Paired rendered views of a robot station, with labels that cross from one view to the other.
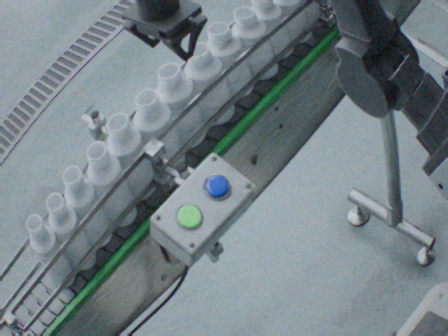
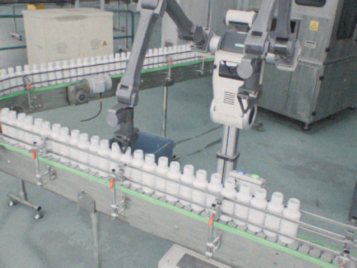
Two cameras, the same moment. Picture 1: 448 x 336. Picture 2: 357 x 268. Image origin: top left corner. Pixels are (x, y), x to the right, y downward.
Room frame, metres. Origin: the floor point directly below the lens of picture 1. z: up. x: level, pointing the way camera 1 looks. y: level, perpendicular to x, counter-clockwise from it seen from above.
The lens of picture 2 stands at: (1.91, 1.16, 1.89)
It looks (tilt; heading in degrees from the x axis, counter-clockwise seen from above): 25 degrees down; 245
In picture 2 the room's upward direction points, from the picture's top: 3 degrees clockwise
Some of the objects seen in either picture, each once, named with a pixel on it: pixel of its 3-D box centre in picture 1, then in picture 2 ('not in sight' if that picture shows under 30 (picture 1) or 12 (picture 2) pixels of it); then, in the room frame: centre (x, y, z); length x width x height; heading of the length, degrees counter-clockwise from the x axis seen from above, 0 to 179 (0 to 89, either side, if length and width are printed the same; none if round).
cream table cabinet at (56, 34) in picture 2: not in sight; (71, 53); (0.97, -4.66, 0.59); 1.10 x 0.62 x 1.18; 19
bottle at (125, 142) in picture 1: (128, 155); (227, 199); (1.19, 0.13, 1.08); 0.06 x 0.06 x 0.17
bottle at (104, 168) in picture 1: (108, 183); (243, 203); (1.15, 0.18, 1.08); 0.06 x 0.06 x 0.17
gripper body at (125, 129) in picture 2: not in sight; (126, 126); (1.48, -0.24, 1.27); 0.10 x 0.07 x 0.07; 37
